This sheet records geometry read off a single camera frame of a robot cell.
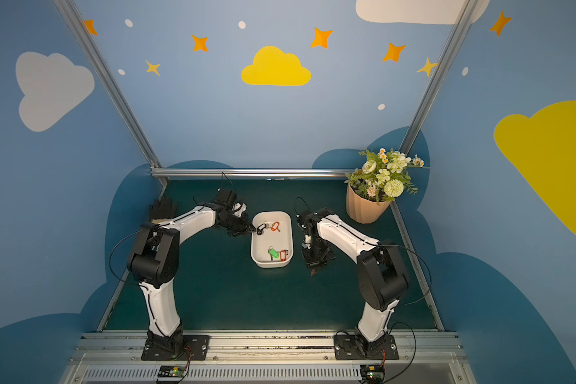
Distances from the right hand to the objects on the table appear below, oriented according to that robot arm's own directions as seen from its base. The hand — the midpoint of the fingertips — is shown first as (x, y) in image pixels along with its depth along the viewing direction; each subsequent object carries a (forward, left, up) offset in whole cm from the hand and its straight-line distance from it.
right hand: (318, 266), depth 86 cm
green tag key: (+8, +18, -6) cm, 20 cm away
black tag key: (+20, +24, -6) cm, 32 cm away
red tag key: (+21, +18, -6) cm, 29 cm away
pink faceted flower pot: (+24, -18, +3) cm, 31 cm away
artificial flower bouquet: (+25, -22, +23) cm, 40 cm away
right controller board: (-30, -17, -9) cm, 36 cm away
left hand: (+16, +26, 0) cm, 31 cm away
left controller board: (-34, +44, -7) cm, 56 cm away
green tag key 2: (-1, +2, -3) cm, 4 cm away
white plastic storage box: (+12, +19, -6) cm, 23 cm away
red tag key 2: (+7, +14, -6) cm, 17 cm away
